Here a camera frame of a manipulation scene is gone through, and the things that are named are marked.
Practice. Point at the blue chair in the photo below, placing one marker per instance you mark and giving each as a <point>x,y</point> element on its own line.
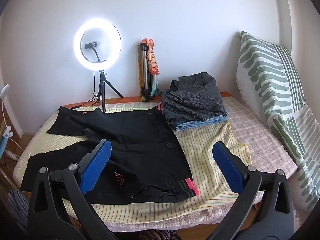
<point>2,140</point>

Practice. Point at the black tabletop tripod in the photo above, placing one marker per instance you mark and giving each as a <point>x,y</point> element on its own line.
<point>103,92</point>

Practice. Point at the colourful patterned scarf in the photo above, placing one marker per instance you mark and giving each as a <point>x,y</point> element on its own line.
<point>152,62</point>

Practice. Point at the orange patterned cloth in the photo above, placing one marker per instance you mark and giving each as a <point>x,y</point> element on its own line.
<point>139,80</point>

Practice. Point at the yellow striped blanket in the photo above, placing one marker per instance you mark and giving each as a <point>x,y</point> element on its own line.
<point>207,140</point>

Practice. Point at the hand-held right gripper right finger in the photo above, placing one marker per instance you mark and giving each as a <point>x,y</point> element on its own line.
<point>228,170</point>

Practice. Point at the green striped white cushion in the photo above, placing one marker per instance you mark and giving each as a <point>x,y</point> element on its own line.
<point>265,67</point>

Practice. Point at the black phone holder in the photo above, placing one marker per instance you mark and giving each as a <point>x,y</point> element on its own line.
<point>89,46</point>

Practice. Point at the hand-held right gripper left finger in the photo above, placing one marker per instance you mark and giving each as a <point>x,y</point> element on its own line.
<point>96,166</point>

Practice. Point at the black pants with pink trim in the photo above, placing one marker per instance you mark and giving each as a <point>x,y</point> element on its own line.
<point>140,142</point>

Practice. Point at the pink checked bedspread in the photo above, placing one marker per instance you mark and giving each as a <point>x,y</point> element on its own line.
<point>250,120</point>

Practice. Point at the white clip lamp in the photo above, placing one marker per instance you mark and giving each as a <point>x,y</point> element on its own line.
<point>4,90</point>

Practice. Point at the blue denim jeans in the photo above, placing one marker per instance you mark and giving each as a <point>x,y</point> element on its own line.
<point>200,125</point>

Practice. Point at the grey tweed pants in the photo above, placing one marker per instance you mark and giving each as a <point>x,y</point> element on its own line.
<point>200,97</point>

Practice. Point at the dark grey folded garment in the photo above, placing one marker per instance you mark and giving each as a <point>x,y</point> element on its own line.
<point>172,118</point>

